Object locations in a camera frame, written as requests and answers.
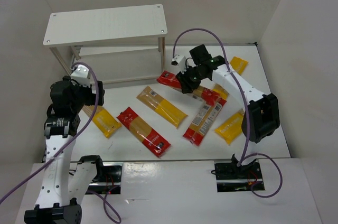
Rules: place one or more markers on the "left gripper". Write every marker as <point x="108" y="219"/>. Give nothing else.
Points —
<point x="98" y="92"/>

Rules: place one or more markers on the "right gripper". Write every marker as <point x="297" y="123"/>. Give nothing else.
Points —
<point x="185" y="81"/>

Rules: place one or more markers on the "red spaghetti bag top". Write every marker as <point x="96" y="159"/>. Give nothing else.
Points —
<point x="201" y="93"/>

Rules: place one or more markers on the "red spaghetti bag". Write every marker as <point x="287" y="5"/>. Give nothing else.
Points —
<point x="147" y="135"/>
<point x="201" y="93"/>

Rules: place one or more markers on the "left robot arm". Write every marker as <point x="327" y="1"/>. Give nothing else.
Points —
<point x="59" y="200"/>

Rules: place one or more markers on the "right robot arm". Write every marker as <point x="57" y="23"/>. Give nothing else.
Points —
<point x="261" y="110"/>

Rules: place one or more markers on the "white two-tier shelf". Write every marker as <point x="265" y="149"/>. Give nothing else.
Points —
<point x="125" y="46"/>

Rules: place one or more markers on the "yellow spaghetti bag left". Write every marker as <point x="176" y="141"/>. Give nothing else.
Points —
<point x="107" y="124"/>

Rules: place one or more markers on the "yellow spaghetti bag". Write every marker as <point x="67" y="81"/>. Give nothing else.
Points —
<point x="231" y="128"/>
<point x="161" y="106"/>
<point x="107" y="124"/>
<point x="239" y="66"/>

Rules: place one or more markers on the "yellow spaghetti bag centre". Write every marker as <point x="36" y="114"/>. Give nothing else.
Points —
<point x="161" y="106"/>

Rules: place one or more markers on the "red spaghetti bag lower centre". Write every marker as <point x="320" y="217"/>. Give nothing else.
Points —
<point x="147" y="135"/>

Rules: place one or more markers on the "red spaghetti bag label side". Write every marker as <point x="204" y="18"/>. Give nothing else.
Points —
<point x="203" y="121"/>

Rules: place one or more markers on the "yellow spaghetti bag upper right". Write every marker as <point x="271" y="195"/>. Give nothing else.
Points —
<point x="239" y="66"/>

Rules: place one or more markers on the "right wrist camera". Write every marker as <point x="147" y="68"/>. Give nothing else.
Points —
<point x="179" y="60"/>

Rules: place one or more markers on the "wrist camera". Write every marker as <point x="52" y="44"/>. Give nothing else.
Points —
<point x="179" y="60"/>
<point x="81" y="75"/>

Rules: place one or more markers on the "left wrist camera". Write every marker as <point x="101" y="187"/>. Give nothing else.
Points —
<point x="81" y="75"/>

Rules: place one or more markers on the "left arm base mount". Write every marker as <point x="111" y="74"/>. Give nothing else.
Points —
<point x="110" y="181"/>

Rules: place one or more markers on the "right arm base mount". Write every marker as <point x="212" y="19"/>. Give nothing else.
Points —
<point x="228" y="181"/>

